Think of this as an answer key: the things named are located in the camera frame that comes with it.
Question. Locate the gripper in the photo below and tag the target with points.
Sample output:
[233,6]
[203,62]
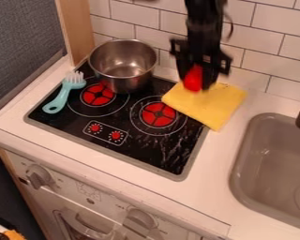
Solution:
[202,51]

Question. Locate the red toy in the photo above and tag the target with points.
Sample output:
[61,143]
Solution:
[194,78]

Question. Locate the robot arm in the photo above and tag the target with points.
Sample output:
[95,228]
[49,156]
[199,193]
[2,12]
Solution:
[203,18]

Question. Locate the yellow cloth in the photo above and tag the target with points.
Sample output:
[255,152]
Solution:
[206,104]

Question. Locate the silver pot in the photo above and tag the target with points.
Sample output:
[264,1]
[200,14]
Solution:
[123,65]

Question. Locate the toy stove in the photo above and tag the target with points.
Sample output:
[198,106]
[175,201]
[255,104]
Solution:
[119,125]

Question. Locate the toy sink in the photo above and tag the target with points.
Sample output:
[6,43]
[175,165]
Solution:
[275,168]

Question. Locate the light blue brush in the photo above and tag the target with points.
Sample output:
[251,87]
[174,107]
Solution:
[65,92]

